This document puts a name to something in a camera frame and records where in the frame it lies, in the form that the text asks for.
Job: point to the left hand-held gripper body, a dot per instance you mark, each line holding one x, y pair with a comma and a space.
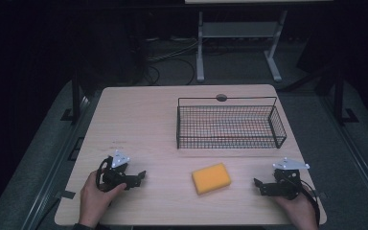
116, 172

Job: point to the grey table grommet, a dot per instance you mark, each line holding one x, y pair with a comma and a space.
221, 97

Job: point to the yellow sponge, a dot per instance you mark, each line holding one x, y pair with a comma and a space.
211, 178

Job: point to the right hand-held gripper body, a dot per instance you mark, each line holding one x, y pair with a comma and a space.
286, 183

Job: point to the person's left hand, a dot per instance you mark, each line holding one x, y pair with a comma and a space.
94, 199

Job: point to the person's right hand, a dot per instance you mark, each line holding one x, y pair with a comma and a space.
297, 212

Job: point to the grey metal stand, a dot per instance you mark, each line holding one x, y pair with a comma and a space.
239, 30

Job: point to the black stand post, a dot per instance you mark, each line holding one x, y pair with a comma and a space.
75, 99
339, 99

